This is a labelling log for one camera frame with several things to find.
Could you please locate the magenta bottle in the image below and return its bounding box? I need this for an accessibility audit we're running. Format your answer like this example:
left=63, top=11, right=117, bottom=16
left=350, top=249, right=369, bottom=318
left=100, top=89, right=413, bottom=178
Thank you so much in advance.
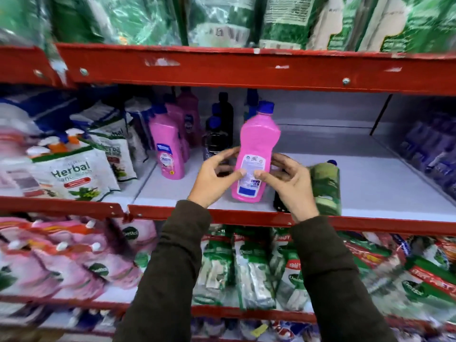
left=177, top=87, right=202, bottom=148

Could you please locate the row of purple packets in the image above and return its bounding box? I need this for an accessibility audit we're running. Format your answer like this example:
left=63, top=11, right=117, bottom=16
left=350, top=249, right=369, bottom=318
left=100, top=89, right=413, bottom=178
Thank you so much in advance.
left=398, top=109, right=456, bottom=200

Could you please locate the green bottle with blue cap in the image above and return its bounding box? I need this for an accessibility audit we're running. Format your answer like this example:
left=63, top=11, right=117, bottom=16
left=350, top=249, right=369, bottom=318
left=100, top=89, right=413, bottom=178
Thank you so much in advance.
left=273, top=159, right=342, bottom=216

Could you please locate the pink bottle with white label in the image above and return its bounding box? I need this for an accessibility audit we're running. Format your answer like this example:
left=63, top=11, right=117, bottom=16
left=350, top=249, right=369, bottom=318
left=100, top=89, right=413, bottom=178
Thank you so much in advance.
left=231, top=100, right=281, bottom=203

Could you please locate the row of green white pouches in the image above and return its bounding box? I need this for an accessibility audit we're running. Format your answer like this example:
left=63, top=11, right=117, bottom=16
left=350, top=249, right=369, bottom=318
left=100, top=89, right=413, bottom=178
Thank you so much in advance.
left=192, top=225, right=311, bottom=312

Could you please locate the tall dark bottle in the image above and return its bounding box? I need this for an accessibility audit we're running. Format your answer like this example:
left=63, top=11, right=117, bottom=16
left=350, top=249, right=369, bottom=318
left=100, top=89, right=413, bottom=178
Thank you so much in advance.
left=212, top=92, right=234, bottom=147

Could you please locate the row of green packets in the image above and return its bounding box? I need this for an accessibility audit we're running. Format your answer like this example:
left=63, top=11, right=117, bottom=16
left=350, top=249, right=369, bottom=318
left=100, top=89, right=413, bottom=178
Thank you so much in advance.
left=0, top=0, right=456, bottom=54

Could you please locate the pile of pink refill pouches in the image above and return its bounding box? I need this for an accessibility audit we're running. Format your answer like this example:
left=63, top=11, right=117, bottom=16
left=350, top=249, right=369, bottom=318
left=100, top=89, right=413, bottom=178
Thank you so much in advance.
left=0, top=216, right=158, bottom=300

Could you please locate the red metal shelf rack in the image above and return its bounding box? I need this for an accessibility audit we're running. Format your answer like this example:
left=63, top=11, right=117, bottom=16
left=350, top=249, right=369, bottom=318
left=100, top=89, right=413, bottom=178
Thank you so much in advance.
left=0, top=43, right=456, bottom=342

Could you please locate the row of white refill pouches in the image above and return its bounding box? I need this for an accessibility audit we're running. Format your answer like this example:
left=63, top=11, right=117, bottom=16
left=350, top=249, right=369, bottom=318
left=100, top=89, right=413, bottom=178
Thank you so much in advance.
left=69, top=97, right=154, bottom=164

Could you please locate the white pink blurred pouch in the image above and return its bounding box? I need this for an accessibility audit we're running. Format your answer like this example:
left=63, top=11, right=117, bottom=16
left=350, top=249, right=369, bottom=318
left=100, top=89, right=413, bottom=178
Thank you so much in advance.
left=0, top=127, right=40, bottom=198

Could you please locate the person's left forearm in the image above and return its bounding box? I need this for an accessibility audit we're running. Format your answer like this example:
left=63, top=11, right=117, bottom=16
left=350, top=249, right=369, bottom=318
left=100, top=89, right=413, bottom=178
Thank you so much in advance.
left=113, top=200, right=213, bottom=342

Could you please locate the person's left hand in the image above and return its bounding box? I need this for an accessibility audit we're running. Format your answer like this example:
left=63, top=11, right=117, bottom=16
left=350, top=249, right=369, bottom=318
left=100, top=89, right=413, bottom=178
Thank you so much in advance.
left=188, top=147, right=247, bottom=209

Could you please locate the person's right forearm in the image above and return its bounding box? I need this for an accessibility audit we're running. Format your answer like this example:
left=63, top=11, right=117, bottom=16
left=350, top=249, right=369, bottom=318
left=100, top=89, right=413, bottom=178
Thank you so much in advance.
left=290, top=215, right=398, bottom=342

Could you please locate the pile of green red pouches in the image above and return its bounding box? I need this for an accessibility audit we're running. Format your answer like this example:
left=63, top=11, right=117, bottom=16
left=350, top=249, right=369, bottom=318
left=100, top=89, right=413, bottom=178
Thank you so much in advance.
left=338, top=231, right=456, bottom=319

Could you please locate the dark bottle with blue cap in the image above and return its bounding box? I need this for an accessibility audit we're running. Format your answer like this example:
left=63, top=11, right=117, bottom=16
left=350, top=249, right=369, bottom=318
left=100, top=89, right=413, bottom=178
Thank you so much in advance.
left=202, top=116, right=229, bottom=176

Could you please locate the white green refill pouch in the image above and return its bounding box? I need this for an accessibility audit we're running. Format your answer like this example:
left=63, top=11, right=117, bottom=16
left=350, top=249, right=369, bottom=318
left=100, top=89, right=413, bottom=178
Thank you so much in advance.
left=30, top=145, right=121, bottom=203
left=87, top=129, right=138, bottom=184

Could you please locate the stack of blue white packets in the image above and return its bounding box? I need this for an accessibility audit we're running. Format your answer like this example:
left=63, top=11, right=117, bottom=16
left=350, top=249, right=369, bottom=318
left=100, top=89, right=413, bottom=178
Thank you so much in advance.
left=0, top=88, right=80, bottom=136

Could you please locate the pink bottle with blue label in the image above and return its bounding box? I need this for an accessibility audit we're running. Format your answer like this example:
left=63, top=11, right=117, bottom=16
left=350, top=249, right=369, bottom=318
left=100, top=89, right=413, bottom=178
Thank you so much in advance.
left=164, top=94, right=191, bottom=163
left=148, top=104, right=186, bottom=181

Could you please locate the white orange spray bottle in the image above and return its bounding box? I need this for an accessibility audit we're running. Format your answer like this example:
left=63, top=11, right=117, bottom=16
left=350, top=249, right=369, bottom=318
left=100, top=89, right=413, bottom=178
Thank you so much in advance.
left=38, top=136, right=69, bottom=154
left=65, top=128, right=86, bottom=147

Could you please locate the row of packets with blue print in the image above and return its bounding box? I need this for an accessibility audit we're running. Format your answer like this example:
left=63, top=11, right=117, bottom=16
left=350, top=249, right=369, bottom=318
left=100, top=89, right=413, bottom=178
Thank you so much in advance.
left=191, top=316, right=323, bottom=342

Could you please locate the person's right hand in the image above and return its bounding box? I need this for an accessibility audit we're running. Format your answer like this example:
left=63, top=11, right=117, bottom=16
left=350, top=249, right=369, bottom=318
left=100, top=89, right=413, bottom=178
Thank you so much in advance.
left=254, top=153, right=320, bottom=223

